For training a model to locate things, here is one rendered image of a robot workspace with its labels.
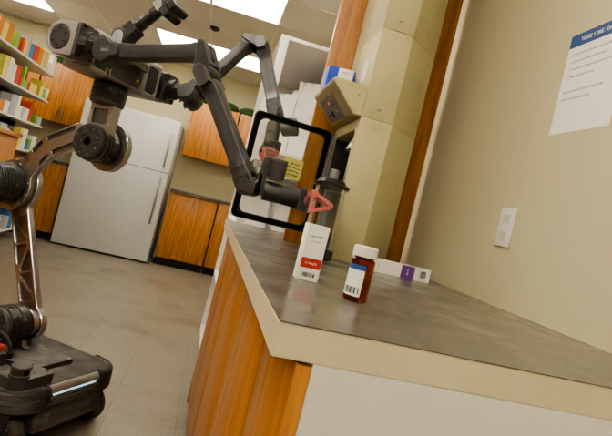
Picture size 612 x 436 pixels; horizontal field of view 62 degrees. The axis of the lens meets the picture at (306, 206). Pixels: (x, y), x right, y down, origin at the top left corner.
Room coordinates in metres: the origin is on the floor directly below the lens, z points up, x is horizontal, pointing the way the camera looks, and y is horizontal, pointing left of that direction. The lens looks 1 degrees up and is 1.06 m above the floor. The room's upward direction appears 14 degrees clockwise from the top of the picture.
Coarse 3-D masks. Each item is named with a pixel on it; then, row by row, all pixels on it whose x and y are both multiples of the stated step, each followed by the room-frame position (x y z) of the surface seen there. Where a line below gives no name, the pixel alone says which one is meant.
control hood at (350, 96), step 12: (336, 84) 1.61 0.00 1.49; (348, 84) 1.61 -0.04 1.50; (360, 84) 1.62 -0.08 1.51; (324, 96) 1.80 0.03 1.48; (336, 96) 1.68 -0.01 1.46; (348, 96) 1.61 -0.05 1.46; (360, 96) 1.62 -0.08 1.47; (348, 108) 1.64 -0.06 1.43; (360, 108) 1.62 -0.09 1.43; (336, 120) 1.83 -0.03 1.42; (348, 120) 1.74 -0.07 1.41
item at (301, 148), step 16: (272, 128) 1.86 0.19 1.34; (288, 128) 1.87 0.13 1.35; (256, 144) 1.84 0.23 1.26; (272, 144) 1.86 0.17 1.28; (288, 144) 1.88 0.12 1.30; (304, 144) 1.90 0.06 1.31; (320, 144) 1.91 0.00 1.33; (288, 160) 1.88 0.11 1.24; (304, 160) 1.90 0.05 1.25; (288, 176) 1.89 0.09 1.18; (304, 176) 1.90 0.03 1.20; (240, 208) 1.84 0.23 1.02; (256, 208) 1.86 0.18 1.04; (272, 208) 1.88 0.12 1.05; (288, 208) 1.89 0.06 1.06
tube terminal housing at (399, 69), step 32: (384, 32) 1.63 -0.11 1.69; (352, 64) 1.94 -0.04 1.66; (384, 64) 1.63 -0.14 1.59; (416, 64) 1.70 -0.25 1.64; (384, 96) 1.64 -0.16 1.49; (416, 96) 1.75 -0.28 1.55; (352, 128) 1.69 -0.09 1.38; (384, 128) 1.64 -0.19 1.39; (416, 128) 1.80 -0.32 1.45; (352, 160) 1.63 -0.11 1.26; (384, 160) 1.65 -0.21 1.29; (352, 192) 1.63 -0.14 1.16; (384, 192) 1.70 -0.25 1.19; (352, 224) 1.64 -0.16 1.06; (384, 224) 1.75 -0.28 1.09; (384, 256) 1.80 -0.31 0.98
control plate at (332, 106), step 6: (330, 96) 1.74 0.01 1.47; (324, 102) 1.83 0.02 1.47; (330, 102) 1.77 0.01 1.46; (336, 102) 1.71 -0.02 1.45; (324, 108) 1.87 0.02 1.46; (330, 108) 1.81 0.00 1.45; (336, 108) 1.75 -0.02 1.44; (336, 114) 1.78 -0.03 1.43; (342, 114) 1.72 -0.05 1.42; (330, 120) 1.89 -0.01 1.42
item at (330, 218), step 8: (320, 184) 1.47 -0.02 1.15; (336, 184) 1.46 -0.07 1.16; (320, 192) 1.47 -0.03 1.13; (328, 192) 1.46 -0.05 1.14; (336, 192) 1.47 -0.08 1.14; (344, 192) 1.49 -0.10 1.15; (320, 200) 1.47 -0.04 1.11; (328, 200) 1.46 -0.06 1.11; (336, 200) 1.47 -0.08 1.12; (336, 208) 1.47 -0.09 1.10; (312, 216) 1.48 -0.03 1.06; (320, 216) 1.46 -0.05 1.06; (328, 216) 1.46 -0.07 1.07; (336, 216) 1.48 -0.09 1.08; (320, 224) 1.46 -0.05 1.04; (328, 224) 1.47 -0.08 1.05; (336, 224) 1.49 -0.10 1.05; (328, 240) 1.47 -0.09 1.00; (328, 248) 1.48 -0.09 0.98
